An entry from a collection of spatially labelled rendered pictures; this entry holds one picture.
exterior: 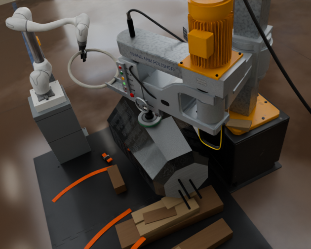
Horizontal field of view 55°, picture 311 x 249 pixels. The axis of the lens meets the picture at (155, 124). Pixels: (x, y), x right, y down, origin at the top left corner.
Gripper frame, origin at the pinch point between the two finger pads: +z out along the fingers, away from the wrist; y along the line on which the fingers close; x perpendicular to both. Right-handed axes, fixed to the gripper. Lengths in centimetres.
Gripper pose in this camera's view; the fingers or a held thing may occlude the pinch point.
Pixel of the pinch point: (83, 58)
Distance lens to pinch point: 317.9
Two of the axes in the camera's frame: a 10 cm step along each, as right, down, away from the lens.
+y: 5.5, 7.7, -3.3
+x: 8.2, -4.2, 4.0
